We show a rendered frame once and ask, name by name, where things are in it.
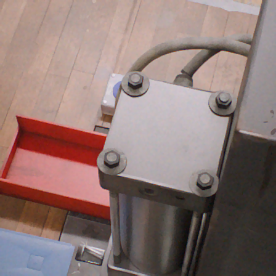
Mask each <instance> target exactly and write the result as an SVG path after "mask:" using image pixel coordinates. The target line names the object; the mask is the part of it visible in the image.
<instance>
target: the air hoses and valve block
mask: <svg viewBox="0 0 276 276"><path fill-rule="evenodd" d="M252 38H253V34H232V35H228V36H225V37H222V38H215V37H188V38H178V39H173V40H170V41H166V42H164V43H161V44H158V45H156V46H155V47H152V48H150V49H149V50H147V51H146V52H144V54H142V55H141V56H140V57H139V58H138V59H137V60H135V62H134V63H133V64H132V66H131V67H130V69H129V70H128V72H126V73H129V72H133V71H138V72H142V71H143V70H144V68H145V67H146V66H147V65H148V64H149V63H150V62H152V61H154V60H156V59H157V58H159V57H161V56H163V55H166V54H169V53H172V52H177V51H184V50H190V49H201V51H200V52H198V53H197V54H196V55H195V56H194V57H193V58H192V59H191V60H190V61H189V62H188V64H187V65H186V66H185V67H184V68H183V69H182V70H181V73H182V74H185V75H189V76H190V77H191V78H192V76H193V74H194V73H195V72H196V71H197V70H198V69H199V68H200V67H201V66H202V65H203V64H204V63H205V62H206V61H207V60H208V59H210V58H211V57H213V56H215V55H216V54H218V53H219V52H220V51H226V52H231V53H233V54H238V55H242V56H245V57H248V53H249V50H250V45H251V42H252ZM121 88H122V87H121V83H120V86H119V89H118V92H117V95H116V99H115V107H114V112H115V108H116V106H117V103H118V99H119V97H120V92H121Z"/></svg>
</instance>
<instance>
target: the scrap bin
mask: <svg viewBox="0 0 276 276"><path fill-rule="evenodd" d="M16 119H17V122H18V126H17V129H16V131H15V134H14V136H13V139H12V142H11V144H10V146H9V149H8V151H7V155H6V159H5V160H4V164H3V166H2V169H1V171H0V194H1V195H7V196H10V197H15V198H19V199H22V200H27V201H31V202H34V203H39V204H42V205H46V206H53V207H56V208H60V209H65V210H68V211H72V212H76V213H80V214H84V215H87V216H92V217H99V218H102V219H106V220H109V221H110V204H109V192H108V190H104V189H103V188H101V187H100V185H99V176H98V169H97V157H98V155H99V154H100V153H101V152H102V150H103V148H104V144H105V141H106V139H107V135H108V134H104V133H101V132H94V131H88V130H85V129H81V128H76V127H73V126H69V125H65V124H60V123H56V122H53V121H48V120H41V119H37V118H33V117H30V116H25V115H20V114H16Z"/></svg>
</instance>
